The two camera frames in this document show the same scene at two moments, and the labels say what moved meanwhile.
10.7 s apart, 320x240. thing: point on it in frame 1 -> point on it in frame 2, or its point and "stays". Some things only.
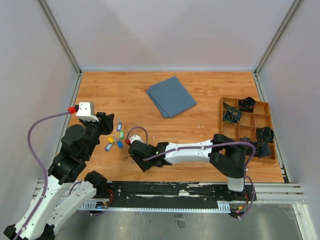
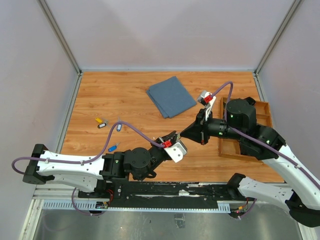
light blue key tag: (119, 127) stays
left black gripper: (106, 122) -> (172, 137)
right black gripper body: (144, 165) -> (201, 114)
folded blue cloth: (171, 97) stays
